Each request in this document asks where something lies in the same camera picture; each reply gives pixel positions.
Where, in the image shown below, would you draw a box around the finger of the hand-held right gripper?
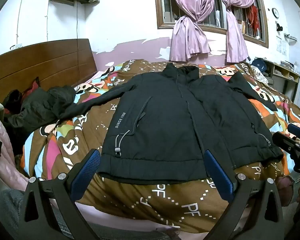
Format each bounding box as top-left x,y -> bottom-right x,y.
287,123 -> 300,142
272,132 -> 300,156

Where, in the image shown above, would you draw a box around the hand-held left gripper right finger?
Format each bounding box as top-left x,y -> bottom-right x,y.
204,149 -> 284,240

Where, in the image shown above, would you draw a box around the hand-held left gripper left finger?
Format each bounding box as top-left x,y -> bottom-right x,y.
16,149 -> 102,240

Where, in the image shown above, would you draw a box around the black jacket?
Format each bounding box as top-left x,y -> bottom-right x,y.
59,62 -> 284,182

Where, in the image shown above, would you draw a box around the person's right hand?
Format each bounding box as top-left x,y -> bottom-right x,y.
277,174 -> 300,207

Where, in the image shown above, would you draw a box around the wooden shelf unit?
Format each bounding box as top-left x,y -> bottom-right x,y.
265,59 -> 300,100

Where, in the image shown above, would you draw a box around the brown printed blanket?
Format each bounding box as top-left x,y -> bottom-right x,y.
20,59 -> 300,228

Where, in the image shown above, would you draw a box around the dark blue cap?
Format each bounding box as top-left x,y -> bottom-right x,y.
251,58 -> 268,72

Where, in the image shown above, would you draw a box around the dark green jacket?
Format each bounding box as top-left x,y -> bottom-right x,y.
5,85 -> 77,135

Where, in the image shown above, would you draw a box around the pink quilted cloth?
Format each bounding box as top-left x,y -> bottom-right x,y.
0,97 -> 28,190

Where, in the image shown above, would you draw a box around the grey cloth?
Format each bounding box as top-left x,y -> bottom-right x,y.
0,187 -> 180,240

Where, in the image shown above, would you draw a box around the red and black cloth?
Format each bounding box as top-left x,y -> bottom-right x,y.
2,77 -> 40,115

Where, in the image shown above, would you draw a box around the purple curtain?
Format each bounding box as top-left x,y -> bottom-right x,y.
219,0 -> 258,63
167,0 -> 215,62

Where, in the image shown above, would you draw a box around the wooden headboard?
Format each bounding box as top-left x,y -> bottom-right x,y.
0,39 -> 98,103

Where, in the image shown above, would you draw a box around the red hanging ornament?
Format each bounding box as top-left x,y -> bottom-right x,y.
249,4 -> 262,34

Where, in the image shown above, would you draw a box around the paper sheets on wall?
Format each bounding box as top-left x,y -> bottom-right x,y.
276,35 -> 288,56

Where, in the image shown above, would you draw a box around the thin wall cable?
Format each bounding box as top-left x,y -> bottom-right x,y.
74,1 -> 80,39

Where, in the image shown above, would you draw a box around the barred window with brown frame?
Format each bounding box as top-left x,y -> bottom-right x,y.
154,0 -> 269,48

